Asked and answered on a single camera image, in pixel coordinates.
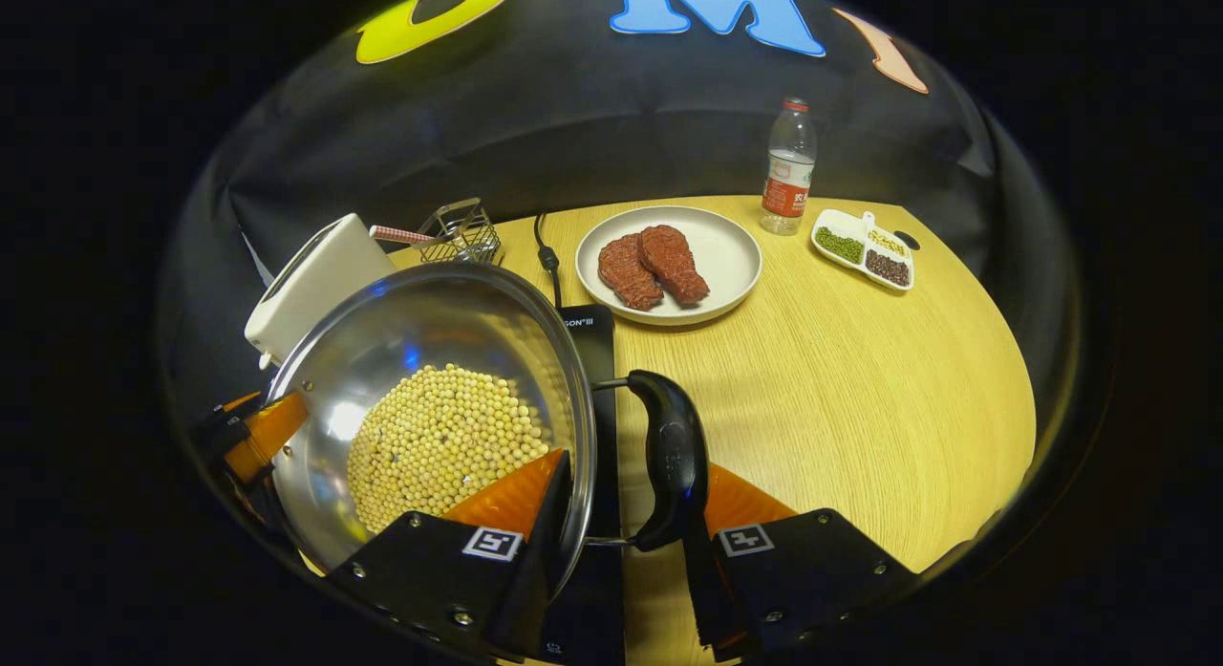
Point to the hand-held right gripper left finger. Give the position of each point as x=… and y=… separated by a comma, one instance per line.
x=535, y=570

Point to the clear plastic water bottle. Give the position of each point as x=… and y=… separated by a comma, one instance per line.
x=788, y=193

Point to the pile of green beans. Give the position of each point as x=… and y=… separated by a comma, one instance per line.
x=839, y=246

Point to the white toaster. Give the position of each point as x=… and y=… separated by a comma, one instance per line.
x=315, y=284

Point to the pile of dark red beans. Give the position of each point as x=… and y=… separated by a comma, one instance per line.
x=889, y=268

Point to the pile of soybeans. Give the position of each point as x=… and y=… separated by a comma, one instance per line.
x=439, y=437

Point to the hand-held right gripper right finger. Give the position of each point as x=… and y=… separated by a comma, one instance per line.
x=707, y=599

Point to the white divided dish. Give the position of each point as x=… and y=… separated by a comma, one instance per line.
x=831, y=217

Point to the pink striped stick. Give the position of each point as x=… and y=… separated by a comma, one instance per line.
x=396, y=234

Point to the black induction cooktop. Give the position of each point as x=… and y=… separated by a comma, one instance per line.
x=597, y=599

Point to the white round plate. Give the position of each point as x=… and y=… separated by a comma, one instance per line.
x=728, y=246

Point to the raw red steak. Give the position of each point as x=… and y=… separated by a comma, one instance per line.
x=674, y=263
x=626, y=274

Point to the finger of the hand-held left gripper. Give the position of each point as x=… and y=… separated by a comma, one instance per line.
x=263, y=432

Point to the pile of pale small beans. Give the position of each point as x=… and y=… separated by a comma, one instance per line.
x=889, y=242

